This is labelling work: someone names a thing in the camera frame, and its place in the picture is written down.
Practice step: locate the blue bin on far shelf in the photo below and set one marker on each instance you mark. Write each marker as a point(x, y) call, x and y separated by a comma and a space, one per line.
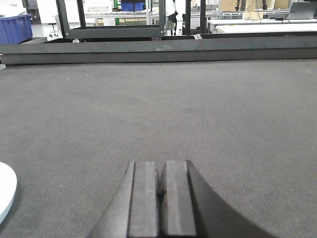
point(133, 5)

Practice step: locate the grey laptop computer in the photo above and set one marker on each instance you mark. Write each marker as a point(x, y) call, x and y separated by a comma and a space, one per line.
point(302, 11)

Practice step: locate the grey office chair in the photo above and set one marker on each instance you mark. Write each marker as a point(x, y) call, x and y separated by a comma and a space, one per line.
point(54, 31)

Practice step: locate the black raised table edge rail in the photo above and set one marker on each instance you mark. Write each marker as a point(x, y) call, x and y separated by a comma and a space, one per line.
point(206, 47)

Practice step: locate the white perforated basket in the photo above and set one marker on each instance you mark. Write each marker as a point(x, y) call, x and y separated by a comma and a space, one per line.
point(97, 6)

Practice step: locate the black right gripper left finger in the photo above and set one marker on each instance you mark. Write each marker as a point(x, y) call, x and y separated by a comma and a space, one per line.
point(133, 212)

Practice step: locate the white round plate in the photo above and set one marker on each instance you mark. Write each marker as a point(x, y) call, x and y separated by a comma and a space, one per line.
point(8, 185)

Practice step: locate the black metal shelf frame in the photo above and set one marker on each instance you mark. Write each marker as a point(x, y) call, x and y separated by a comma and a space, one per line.
point(151, 23)

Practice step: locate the person in white shirt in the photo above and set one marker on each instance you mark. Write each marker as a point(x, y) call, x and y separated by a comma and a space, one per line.
point(171, 13)

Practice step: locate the large blue storage crate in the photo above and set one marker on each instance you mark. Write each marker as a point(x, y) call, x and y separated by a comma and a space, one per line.
point(15, 29)

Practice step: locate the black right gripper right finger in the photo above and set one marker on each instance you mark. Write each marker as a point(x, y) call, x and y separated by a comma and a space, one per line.
point(192, 209)

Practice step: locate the white workbench table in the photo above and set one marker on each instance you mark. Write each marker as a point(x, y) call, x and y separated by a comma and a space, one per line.
point(261, 26)

